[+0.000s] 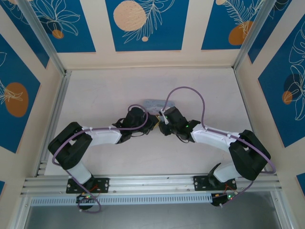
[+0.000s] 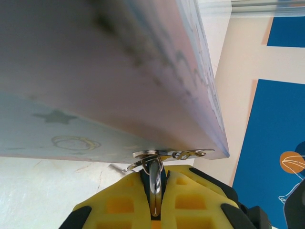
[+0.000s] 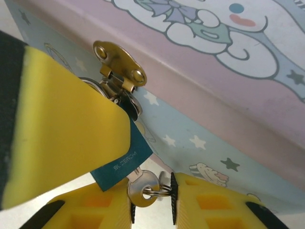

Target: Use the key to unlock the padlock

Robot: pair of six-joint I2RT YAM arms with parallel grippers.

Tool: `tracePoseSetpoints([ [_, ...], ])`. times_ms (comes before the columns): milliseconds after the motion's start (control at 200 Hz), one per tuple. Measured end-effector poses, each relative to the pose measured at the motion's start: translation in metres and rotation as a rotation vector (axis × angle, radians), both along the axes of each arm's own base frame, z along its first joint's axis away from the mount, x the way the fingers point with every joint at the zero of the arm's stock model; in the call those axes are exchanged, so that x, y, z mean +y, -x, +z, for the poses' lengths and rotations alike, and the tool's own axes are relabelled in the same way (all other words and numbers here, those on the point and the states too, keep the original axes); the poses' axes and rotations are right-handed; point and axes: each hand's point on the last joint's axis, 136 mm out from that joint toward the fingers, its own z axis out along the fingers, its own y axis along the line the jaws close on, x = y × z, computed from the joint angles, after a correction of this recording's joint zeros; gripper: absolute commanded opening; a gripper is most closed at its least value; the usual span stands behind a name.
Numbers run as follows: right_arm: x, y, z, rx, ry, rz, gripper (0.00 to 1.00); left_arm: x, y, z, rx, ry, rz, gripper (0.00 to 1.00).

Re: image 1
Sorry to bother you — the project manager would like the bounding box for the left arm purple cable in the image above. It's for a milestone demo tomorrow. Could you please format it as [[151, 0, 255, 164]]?
[[51, 104, 150, 213]]

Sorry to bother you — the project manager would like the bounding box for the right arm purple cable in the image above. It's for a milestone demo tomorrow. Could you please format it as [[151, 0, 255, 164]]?
[[161, 86, 277, 208]]

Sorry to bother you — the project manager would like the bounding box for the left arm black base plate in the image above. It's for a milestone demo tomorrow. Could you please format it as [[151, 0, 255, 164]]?
[[66, 177, 111, 194]]

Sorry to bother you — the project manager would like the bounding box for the aluminium side rail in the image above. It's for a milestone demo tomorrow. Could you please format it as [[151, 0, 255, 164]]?
[[35, 70, 72, 177], [232, 67, 268, 173]]

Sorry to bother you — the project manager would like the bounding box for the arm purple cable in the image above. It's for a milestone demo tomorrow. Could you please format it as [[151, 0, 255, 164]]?
[[51, 104, 150, 213], [161, 86, 277, 208]]

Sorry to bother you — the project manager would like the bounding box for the light blue pouch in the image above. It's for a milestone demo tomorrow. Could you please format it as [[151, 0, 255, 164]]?
[[142, 98, 176, 113]]

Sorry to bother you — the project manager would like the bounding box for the aluminium cross rail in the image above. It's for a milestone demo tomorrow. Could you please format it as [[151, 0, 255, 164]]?
[[20, 172, 284, 197]]

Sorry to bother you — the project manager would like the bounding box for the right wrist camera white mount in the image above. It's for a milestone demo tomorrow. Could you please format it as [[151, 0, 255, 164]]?
[[160, 108, 172, 125]]

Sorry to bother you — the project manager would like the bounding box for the grey slotted cable duct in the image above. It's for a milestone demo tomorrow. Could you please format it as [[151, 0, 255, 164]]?
[[30, 193, 213, 207]]

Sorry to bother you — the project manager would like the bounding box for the clear plastic rail strip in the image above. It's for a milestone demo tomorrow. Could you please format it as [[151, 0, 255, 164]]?
[[233, 0, 275, 70]]

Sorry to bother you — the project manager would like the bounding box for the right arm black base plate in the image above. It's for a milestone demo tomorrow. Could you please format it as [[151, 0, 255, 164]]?
[[193, 175, 238, 192]]

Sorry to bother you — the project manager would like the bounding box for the aluminium corner post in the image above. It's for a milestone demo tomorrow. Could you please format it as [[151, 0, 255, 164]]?
[[17, 0, 67, 75]]

